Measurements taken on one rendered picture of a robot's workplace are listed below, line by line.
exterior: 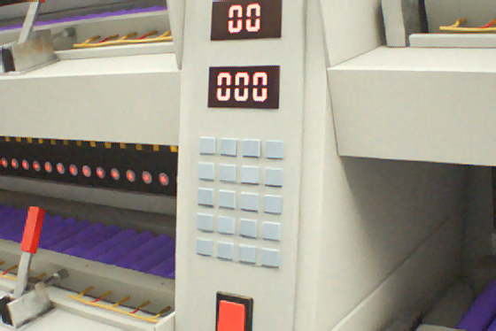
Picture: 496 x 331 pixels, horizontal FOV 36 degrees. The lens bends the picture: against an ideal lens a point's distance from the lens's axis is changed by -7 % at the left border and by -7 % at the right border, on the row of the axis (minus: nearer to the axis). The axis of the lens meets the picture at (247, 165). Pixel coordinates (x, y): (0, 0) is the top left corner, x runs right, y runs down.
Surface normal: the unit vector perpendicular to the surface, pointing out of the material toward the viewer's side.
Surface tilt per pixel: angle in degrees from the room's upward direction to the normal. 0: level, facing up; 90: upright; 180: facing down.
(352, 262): 90
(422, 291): 90
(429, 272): 90
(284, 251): 90
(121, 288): 108
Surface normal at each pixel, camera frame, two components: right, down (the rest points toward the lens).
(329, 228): 0.79, 0.06
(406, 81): -0.59, 0.32
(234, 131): -0.61, 0.02
